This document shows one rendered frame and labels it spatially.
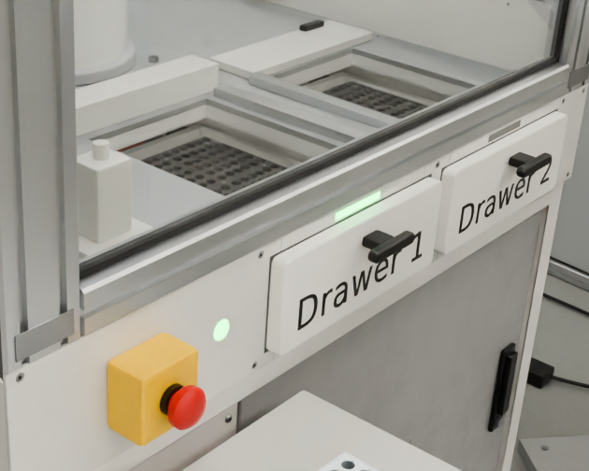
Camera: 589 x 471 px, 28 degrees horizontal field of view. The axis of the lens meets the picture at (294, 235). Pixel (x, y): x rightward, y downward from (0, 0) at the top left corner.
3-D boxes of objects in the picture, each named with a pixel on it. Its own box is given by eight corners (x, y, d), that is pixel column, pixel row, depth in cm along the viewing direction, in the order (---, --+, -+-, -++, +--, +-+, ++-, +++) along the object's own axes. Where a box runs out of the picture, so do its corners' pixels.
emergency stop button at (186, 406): (209, 421, 103) (211, 383, 101) (179, 441, 100) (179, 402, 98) (185, 406, 105) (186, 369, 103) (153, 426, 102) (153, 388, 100)
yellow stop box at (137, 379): (203, 417, 106) (206, 349, 103) (146, 453, 101) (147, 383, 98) (163, 394, 109) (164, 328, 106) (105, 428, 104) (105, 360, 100)
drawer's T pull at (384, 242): (415, 243, 127) (416, 231, 126) (375, 265, 122) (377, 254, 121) (388, 232, 129) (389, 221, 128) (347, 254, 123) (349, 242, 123)
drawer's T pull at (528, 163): (552, 163, 149) (553, 153, 149) (523, 179, 144) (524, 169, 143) (526, 155, 151) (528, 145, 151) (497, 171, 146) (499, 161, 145)
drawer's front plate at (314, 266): (432, 263, 140) (443, 179, 135) (278, 358, 119) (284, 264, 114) (420, 258, 141) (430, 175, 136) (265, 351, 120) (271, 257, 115)
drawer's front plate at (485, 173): (555, 187, 163) (568, 113, 158) (443, 256, 142) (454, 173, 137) (544, 183, 163) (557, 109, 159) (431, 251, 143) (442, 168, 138)
